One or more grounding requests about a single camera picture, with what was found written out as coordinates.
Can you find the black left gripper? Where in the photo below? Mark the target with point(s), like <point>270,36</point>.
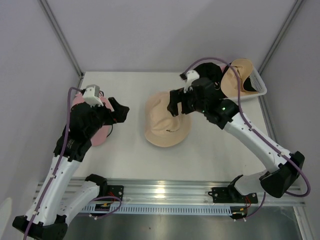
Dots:
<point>118,115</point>

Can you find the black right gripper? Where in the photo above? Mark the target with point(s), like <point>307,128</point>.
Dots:
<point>175,97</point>

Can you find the pink baseball cap white logo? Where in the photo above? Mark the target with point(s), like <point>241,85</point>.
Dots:
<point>102,131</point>

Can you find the beige bucket hat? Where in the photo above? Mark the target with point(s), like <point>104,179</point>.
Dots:
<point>161,128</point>

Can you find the black baseball cap gold logo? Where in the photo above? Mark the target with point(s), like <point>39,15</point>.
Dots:
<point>211,71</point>

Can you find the black bucket hat white stitching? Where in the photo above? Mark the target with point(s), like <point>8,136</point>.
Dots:
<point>248,87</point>

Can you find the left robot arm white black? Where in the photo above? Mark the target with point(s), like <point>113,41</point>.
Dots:
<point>49,217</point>

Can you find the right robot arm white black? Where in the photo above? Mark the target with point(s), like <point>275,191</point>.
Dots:
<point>282,166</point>

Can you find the beige baseball cap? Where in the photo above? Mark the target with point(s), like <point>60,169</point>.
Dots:
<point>242,68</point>

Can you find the white plastic basket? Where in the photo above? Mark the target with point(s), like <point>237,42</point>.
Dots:
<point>229,84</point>

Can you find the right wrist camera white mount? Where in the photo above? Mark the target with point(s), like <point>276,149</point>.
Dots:
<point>188,77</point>

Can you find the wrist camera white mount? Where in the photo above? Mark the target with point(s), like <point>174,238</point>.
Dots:
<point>91,95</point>
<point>188,77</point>

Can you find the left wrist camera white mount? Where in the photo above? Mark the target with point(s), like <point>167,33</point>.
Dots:
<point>91,95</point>

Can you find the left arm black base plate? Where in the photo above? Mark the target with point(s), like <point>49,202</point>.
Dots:
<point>112,192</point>

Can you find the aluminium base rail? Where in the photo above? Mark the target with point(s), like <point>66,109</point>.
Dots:
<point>174,192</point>

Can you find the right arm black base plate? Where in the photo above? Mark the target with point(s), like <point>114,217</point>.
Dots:
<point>229,194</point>

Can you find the white slotted cable duct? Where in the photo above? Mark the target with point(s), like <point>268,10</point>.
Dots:
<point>154,209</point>

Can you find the left aluminium corner post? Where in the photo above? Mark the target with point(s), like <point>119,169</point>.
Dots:
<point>50,16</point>

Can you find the aluminium corner post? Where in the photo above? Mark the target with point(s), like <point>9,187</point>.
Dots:
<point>283,29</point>
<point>50,16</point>

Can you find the right aluminium corner post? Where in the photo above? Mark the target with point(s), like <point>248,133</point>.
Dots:
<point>283,29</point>

